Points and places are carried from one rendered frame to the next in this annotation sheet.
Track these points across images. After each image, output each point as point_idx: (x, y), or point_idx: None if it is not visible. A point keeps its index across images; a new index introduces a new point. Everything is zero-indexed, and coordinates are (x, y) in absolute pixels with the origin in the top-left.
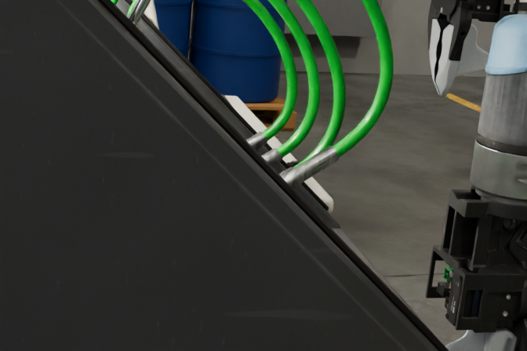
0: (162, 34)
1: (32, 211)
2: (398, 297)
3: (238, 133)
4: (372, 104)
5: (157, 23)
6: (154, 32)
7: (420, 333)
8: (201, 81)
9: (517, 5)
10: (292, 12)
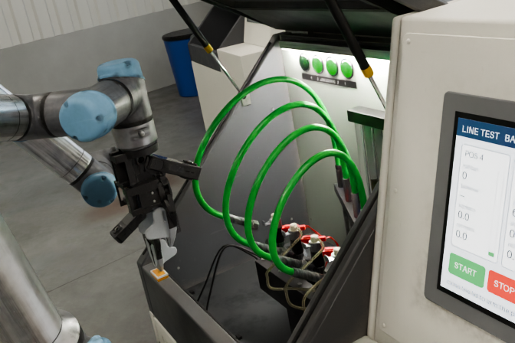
0: (366, 208)
1: None
2: (203, 327)
3: (219, 125)
4: (204, 200)
5: (377, 207)
6: (366, 201)
7: (179, 190)
8: (342, 244)
9: (119, 197)
10: (255, 179)
